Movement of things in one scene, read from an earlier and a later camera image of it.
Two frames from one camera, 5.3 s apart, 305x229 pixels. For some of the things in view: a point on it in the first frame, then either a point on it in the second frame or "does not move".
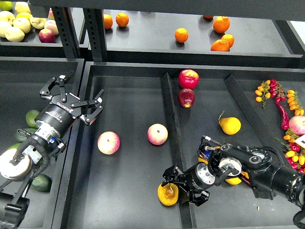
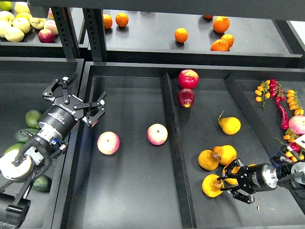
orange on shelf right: [229, 38] does not move
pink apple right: [157, 134] does not move
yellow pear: [168, 194] -> [211, 186]
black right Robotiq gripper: [198, 177] -> [252, 178]
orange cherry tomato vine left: [263, 92] does not move
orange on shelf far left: [108, 21] does not move
